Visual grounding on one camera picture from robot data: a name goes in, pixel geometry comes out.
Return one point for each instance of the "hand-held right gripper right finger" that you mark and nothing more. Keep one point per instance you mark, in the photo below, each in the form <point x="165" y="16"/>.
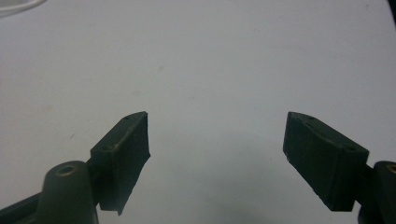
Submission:
<point x="323" y="161"/>

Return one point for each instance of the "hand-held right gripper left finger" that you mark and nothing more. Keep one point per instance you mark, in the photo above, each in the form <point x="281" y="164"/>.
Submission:
<point x="121" y="161"/>

